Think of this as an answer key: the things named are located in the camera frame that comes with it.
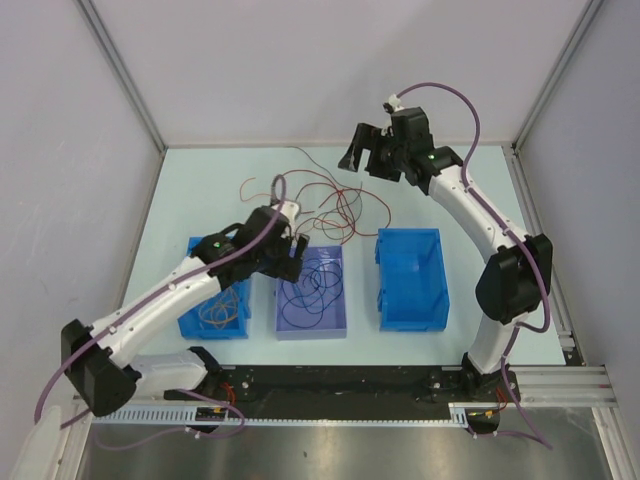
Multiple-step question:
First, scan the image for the right blue bin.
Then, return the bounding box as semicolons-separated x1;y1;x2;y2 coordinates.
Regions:
375;228;450;332

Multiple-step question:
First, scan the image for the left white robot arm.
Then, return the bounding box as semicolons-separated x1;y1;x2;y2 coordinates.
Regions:
61;200;308;417

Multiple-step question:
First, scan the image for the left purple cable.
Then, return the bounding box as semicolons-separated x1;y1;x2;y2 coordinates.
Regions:
33;173;291;449

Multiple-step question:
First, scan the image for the yellow orange wire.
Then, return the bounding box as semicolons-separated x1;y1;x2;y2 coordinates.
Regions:
198;292;244;331

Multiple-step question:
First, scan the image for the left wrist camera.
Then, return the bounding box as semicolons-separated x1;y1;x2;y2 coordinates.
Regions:
277;200;302;223

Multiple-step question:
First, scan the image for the slotted cable duct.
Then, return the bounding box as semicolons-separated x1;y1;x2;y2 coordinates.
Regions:
93;403;488;429

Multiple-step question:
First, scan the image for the orange red wire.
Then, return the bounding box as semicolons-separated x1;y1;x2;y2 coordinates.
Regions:
239;175;281;204

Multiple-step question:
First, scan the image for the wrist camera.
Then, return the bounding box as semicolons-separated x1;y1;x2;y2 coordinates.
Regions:
277;200;302;223
383;94;404;115

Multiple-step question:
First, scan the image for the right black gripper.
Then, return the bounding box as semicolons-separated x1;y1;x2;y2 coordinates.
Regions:
337;124;408;183

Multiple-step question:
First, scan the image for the middle purple tray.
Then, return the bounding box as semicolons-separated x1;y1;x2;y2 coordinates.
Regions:
275;246;347;341

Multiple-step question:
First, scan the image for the left blue bin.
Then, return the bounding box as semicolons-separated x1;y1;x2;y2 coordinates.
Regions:
177;234;254;341

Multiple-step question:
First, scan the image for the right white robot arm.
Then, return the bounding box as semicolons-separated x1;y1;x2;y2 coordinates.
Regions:
338;107;553;401

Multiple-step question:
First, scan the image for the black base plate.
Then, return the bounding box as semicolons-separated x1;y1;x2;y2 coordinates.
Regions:
192;366;520;422

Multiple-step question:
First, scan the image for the blue bin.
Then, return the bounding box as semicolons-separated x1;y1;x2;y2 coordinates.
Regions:
177;234;254;341
375;228;450;332

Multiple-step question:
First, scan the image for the dark red wire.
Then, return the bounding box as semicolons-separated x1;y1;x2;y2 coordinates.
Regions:
284;169;394;246

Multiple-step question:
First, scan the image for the grey wire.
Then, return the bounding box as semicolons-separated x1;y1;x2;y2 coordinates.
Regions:
284;144;341;189

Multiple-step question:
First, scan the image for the purple cable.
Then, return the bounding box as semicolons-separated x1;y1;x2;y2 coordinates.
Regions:
33;173;291;449
394;82;554;451

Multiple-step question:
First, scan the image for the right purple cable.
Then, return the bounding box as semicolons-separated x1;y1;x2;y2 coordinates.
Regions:
394;82;554;451

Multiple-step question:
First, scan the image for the dark blue wire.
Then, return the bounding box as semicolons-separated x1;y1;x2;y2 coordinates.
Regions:
279;263;346;314

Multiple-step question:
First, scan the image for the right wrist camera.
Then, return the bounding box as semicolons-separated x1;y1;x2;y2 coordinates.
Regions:
383;94;404;115

